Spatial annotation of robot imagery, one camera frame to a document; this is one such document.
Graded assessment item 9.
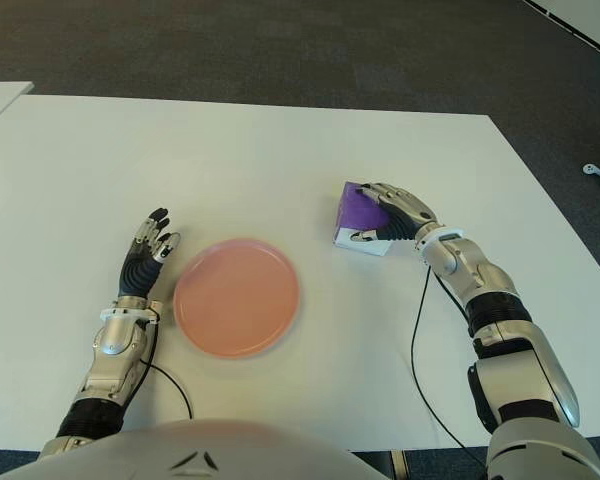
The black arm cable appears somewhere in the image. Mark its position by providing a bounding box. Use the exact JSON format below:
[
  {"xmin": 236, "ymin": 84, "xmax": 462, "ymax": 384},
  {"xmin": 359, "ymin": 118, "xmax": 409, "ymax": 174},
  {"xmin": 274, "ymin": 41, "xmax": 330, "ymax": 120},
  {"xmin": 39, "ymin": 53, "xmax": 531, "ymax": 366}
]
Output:
[
  {"xmin": 409, "ymin": 264, "xmax": 466, "ymax": 450},
  {"xmin": 139, "ymin": 309, "xmax": 195, "ymax": 420}
]

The purple white tissue pack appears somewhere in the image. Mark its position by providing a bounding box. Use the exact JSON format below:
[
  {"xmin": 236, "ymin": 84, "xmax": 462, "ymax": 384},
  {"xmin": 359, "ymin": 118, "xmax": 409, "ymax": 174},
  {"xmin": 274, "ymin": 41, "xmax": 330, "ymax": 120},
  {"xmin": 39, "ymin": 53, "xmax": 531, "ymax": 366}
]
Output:
[{"xmin": 332, "ymin": 180, "xmax": 396, "ymax": 259}]

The white neighbouring table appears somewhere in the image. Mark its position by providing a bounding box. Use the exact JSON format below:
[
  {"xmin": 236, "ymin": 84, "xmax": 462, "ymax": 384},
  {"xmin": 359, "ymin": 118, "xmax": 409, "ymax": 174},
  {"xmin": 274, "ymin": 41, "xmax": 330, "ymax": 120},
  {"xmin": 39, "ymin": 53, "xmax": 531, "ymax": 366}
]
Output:
[{"xmin": 0, "ymin": 81, "xmax": 34, "ymax": 134}]

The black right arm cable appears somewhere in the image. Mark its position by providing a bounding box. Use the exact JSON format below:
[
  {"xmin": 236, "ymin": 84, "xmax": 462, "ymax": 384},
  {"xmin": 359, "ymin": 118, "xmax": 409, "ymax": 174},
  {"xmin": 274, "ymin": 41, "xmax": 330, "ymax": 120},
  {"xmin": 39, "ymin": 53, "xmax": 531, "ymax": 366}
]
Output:
[{"xmin": 409, "ymin": 264, "xmax": 466, "ymax": 450}]

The round pink plate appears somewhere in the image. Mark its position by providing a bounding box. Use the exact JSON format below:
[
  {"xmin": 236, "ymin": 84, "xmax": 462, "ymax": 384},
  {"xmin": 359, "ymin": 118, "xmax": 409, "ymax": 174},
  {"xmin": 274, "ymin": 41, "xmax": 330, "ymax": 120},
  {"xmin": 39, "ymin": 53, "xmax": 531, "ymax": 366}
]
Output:
[{"xmin": 173, "ymin": 237, "xmax": 301, "ymax": 358}]

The silver robot torso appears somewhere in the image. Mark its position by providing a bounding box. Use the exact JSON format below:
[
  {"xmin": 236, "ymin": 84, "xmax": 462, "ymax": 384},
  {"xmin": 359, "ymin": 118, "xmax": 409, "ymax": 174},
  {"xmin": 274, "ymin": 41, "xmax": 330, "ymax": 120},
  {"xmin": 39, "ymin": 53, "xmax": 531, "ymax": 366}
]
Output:
[{"xmin": 0, "ymin": 417, "xmax": 396, "ymax": 480}]

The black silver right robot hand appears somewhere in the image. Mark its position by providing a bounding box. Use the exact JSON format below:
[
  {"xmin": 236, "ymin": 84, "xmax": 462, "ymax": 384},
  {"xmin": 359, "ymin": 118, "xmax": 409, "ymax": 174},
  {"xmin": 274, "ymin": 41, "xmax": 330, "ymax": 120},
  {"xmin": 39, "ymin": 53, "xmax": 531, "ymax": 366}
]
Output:
[{"xmin": 348, "ymin": 181, "xmax": 441, "ymax": 245}]

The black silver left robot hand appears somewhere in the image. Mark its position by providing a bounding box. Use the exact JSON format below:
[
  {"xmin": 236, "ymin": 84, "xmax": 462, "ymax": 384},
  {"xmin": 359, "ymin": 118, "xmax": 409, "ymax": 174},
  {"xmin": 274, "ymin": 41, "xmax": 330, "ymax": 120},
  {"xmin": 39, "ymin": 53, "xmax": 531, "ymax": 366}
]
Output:
[{"xmin": 117, "ymin": 208, "xmax": 181, "ymax": 299}]

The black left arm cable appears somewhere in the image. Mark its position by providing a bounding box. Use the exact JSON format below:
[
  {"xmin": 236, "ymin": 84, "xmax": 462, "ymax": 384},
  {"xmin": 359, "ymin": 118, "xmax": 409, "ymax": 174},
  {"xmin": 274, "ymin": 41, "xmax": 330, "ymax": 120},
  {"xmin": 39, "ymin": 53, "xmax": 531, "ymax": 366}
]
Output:
[{"xmin": 139, "ymin": 309, "xmax": 195, "ymax": 420}]

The white panel with black edge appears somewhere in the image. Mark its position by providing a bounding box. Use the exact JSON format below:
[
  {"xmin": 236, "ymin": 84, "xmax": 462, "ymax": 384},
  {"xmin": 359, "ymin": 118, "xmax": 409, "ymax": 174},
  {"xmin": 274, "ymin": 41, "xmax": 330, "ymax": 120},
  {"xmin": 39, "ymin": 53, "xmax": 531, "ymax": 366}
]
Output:
[{"xmin": 522, "ymin": 0, "xmax": 600, "ymax": 59}]

